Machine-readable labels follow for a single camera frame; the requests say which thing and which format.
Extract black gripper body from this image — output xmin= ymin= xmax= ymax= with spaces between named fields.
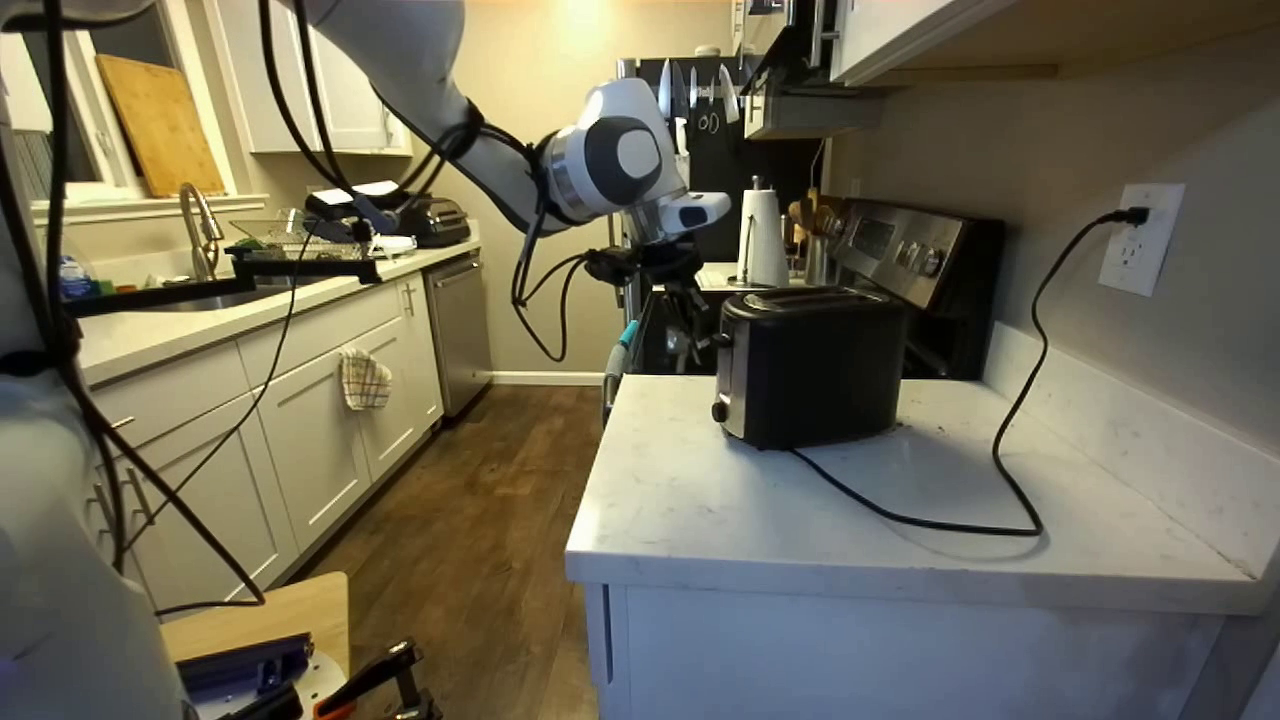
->
xmin=586 ymin=238 xmax=706 ymax=294

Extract black toaster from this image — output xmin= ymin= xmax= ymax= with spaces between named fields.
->
xmin=712 ymin=289 xmax=908 ymax=449

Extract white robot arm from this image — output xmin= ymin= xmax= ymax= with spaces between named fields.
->
xmin=287 ymin=0 xmax=732 ymax=244

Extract white paper towel roll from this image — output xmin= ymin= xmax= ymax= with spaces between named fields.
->
xmin=740 ymin=181 xmax=789 ymax=289

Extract stainless steel dishwasher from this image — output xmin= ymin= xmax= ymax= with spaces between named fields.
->
xmin=426 ymin=257 xmax=493 ymax=418

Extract black stovetop appliance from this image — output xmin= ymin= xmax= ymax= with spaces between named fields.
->
xmin=302 ymin=181 xmax=472 ymax=247

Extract stainless steel stove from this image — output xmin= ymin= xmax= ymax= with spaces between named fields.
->
xmin=802 ymin=195 xmax=1008 ymax=381

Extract white hanging dish towel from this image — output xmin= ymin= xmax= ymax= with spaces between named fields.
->
xmin=335 ymin=348 xmax=391 ymax=411

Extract white island cabinet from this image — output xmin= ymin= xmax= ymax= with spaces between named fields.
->
xmin=568 ymin=377 xmax=1275 ymax=720

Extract steel kitchen faucet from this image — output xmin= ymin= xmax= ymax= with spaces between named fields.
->
xmin=179 ymin=185 xmax=225 ymax=281

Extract wooden box near base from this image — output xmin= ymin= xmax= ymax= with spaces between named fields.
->
xmin=161 ymin=570 xmax=353 ymax=720

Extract white lower cabinet doors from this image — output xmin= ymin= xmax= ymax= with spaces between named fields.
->
xmin=79 ymin=271 xmax=445 ymax=588

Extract wooden cutting board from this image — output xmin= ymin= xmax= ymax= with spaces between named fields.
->
xmin=98 ymin=50 xmax=225 ymax=201

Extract white upper wall cabinet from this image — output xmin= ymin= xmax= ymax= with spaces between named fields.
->
xmin=729 ymin=0 xmax=1280 ymax=97

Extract black toaster power cord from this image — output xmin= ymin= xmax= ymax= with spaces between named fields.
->
xmin=789 ymin=205 xmax=1154 ymax=544

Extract white wall outlet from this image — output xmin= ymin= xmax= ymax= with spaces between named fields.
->
xmin=1099 ymin=185 xmax=1185 ymax=294

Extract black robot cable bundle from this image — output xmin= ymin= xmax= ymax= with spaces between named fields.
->
xmin=0 ymin=0 xmax=312 ymax=618

